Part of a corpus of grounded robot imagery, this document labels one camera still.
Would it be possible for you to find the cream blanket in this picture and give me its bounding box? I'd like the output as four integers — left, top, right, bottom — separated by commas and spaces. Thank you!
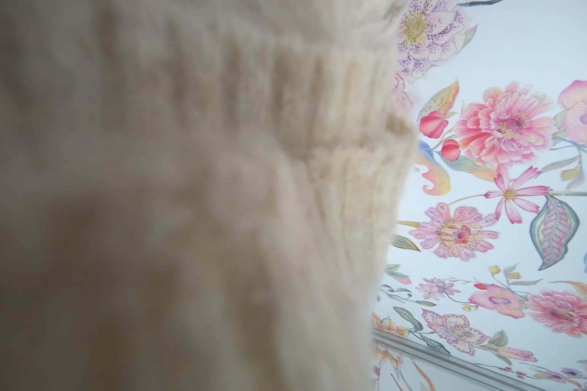
0, 1, 417, 390

